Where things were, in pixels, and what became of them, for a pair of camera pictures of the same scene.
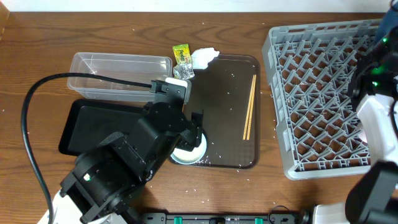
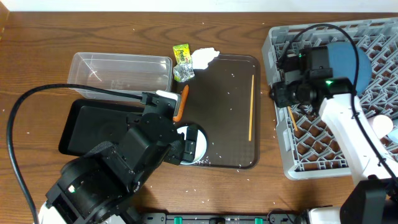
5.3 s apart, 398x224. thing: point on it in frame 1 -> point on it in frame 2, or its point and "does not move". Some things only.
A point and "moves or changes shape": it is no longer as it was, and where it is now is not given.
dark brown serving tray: x=222 y=91 does not move
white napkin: x=202 y=56 does not move
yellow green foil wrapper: x=183 y=69 does not move
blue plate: x=389 y=21 -> x=341 y=58
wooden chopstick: x=247 y=119 moves or changes shape
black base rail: x=275 y=218 does not move
